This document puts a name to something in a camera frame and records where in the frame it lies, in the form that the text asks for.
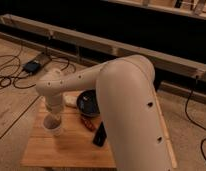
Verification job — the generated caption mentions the brown red small object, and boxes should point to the brown red small object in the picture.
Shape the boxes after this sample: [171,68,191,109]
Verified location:
[81,117,96,131]

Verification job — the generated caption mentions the black floor cable left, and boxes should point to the black floor cable left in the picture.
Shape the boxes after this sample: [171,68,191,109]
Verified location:
[0,44,77,90]

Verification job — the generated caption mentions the wooden square table board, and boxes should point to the wooden square table board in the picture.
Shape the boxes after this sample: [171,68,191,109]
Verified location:
[21,99,115,169]

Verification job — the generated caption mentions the long wooden beam rail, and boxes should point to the long wooden beam rail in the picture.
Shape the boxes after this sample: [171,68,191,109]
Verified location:
[0,14,206,82]

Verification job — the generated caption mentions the white sponge block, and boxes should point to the white sponge block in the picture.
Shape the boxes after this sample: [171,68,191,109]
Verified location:
[64,95,77,107]

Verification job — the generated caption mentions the black rectangular remote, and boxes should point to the black rectangular remote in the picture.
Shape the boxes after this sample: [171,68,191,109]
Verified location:
[93,123,107,147]

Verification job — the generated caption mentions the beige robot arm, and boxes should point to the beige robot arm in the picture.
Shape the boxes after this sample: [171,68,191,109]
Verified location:
[36,55,173,171]

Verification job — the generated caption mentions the black power adapter box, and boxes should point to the black power adapter box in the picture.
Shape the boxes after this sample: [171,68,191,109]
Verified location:
[23,61,41,74]

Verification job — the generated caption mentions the black bowl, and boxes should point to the black bowl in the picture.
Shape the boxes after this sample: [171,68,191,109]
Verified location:
[76,90,100,117]

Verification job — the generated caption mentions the black cable right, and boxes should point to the black cable right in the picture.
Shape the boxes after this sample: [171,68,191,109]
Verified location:
[184,77,206,164]

